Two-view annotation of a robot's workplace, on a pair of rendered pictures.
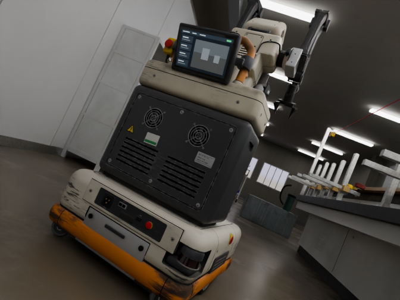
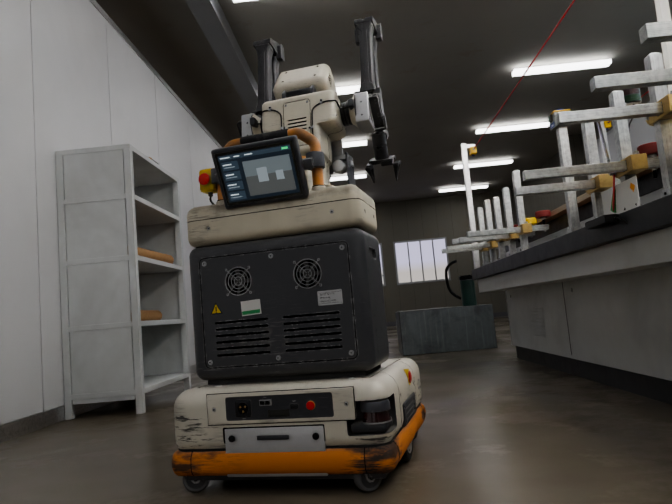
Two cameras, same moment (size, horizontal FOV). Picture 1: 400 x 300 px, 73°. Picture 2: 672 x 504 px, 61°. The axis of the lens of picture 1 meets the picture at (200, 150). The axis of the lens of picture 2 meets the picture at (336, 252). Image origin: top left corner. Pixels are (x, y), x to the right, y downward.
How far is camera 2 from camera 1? 61 cm
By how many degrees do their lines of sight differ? 8
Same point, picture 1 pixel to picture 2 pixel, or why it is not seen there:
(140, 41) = (99, 165)
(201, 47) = (253, 168)
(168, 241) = (343, 409)
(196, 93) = (276, 224)
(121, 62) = (86, 215)
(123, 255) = (299, 456)
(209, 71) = (277, 191)
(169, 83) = (233, 228)
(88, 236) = (244, 462)
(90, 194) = (216, 414)
